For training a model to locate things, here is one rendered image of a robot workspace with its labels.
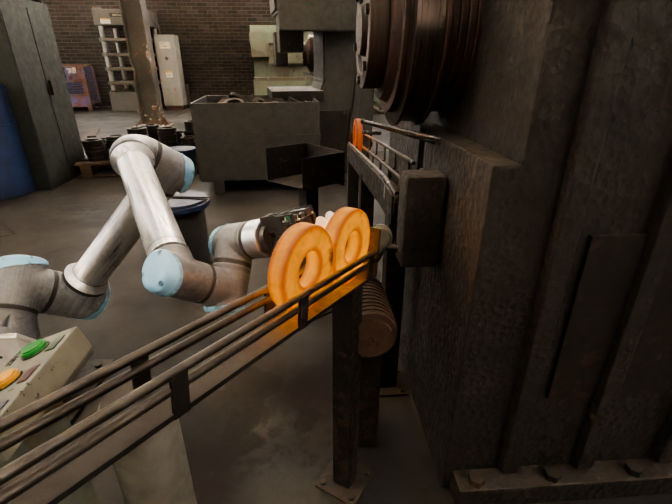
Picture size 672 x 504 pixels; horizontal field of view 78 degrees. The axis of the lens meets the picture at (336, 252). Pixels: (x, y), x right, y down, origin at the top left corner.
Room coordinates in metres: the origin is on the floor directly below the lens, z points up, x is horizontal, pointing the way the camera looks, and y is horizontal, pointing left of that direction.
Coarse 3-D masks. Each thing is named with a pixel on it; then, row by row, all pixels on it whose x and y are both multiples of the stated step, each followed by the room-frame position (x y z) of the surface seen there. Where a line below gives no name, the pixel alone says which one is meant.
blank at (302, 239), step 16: (304, 224) 0.65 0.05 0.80; (288, 240) 0.61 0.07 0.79; (304, 240) 0.62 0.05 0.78; (320, 240) 0.66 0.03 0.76; (272, 256) 0.59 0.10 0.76; (288, 256) 0.58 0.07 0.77; (304, 256) 0.62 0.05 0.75; (320, 256) 0.66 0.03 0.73; (272, 272) 0.58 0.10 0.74; (288, 272) 0.58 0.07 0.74; (304, 272) 0.67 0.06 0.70; (320, 272) 0.66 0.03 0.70; (272, 288) 0.58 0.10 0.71; (288, 288) 0.58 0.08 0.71; (304, 288) 0.62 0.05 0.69
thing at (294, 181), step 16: (304, 144) 1.84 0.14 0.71; (272, 160) 1.74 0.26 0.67; (288, 160) 1.79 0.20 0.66; (304, 160) 1.52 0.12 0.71; (320, 160) 1.57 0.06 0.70; (336, 160) 1.62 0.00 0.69; (272, 176) 1.73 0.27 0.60; (288, 176) 1.78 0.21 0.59; (304, 176) 1.52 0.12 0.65; (320, 176) 1.57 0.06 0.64; (336, 176) 1.62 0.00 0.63; (304, 192) 1.63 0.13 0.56
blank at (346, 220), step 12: (336, 216) 0.75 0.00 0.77; (348, 216) 0.75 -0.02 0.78; (360, 216) 0.79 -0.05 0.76; (336, 228) 0.72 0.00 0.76; (348, 228) 0.75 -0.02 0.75; (360, 228) 0.79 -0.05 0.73; (336, 240) 0.71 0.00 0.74; (348, 240) 0.81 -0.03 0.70; (360, 240) 0.79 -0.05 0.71; (336, 252) 0.71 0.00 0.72; (348, 252) 0.79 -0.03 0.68; (360, 252) 0.79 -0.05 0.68; (336, 264) 0.71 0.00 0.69; (360, 264) 0.79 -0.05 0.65
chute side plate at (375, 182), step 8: (352, 152) 2.11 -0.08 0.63; (352, 160) 2.10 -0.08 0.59; (360, 160) 1.79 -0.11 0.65; (360, 168) 1.79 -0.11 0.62; (368, 168) 1.56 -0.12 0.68; (368, 176) 1.55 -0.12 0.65; (376, 176) 1.37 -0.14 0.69; (368, 184) 1.54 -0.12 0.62; (376, 184) 1.37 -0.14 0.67; (384, 184) 1.23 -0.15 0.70; (376, 192) 1.36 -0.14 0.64; (384, 192) 1.22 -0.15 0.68; (384, 200) 1.21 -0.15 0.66; (392, 200) 1.11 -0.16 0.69; (384, 208) 1.21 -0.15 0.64; (392, 208) 1.11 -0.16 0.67; (392, 216) 1.11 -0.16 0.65
